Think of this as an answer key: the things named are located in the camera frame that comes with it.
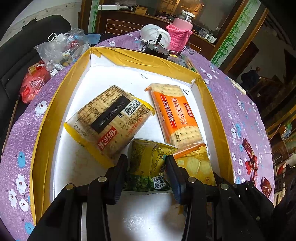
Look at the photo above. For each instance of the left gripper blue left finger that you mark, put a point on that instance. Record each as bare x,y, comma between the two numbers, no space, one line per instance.
116,179

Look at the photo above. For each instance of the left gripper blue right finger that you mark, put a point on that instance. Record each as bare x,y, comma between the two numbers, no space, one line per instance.
177,177

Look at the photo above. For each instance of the yellow sandwich cracker pack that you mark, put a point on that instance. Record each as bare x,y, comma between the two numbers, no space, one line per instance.
196,162

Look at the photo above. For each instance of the yellow green pea snack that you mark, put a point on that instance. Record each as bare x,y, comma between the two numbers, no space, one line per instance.
147,166

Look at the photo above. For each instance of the brown label cracker pack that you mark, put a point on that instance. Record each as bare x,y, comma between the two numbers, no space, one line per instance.
108,123

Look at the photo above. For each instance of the small red candy packet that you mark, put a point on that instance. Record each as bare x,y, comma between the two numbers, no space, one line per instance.
266,187

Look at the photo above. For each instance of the orange soda cracker pack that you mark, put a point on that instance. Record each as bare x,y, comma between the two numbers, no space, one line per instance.
178,124

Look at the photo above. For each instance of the purple floral tablecloth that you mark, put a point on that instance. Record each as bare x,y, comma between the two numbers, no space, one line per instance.
71,161

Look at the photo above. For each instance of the dark maroon chocolate packet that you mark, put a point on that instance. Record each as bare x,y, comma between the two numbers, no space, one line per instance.
248,148

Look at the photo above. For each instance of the yellow white cardboard box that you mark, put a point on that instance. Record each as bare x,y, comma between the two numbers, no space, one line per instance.
60,219

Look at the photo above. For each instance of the cream tube on table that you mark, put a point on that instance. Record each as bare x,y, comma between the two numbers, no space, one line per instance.
240,88

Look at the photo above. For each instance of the red plastic bag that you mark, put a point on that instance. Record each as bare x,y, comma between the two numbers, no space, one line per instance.
36,77

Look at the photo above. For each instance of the clear plastic bag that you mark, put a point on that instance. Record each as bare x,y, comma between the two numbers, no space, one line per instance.
61,50

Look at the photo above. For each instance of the pink sleeved glass bottle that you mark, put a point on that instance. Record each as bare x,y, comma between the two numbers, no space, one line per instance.
180,30

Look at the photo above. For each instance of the white round container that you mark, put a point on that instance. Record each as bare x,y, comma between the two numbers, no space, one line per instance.
151,32

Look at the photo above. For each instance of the black sofa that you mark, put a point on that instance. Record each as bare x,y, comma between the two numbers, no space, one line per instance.
17,55

